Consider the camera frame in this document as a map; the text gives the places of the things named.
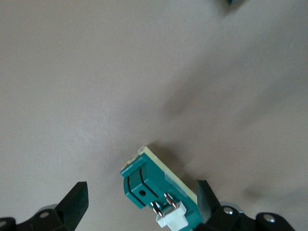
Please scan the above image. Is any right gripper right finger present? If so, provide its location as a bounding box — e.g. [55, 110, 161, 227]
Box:
[194, 180, 296, 231]

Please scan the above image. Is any brown paper table cover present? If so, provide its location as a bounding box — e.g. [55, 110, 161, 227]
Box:
[0, 0, 308, 231]

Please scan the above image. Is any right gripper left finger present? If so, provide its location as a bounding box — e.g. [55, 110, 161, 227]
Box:
[0, 181, 90, 231]

